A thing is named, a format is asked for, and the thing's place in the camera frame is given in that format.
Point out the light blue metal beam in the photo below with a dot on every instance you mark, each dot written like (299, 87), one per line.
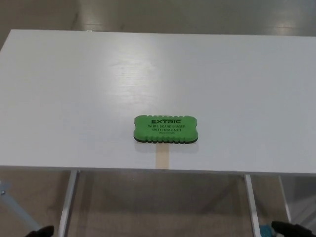
(14, 205)

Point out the teal textured object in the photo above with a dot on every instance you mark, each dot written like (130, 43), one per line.
(265, 230)

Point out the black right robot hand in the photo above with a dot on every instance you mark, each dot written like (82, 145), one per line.
(293, 230)

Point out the white metal table leg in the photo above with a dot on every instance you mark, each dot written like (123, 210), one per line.
(69, 202)
(286, 197)
(252, 205)

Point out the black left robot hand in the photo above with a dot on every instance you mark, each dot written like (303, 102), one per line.
(44, 231)

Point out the green whiteboard eraser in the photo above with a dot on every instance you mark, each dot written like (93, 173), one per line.
(166, 130)

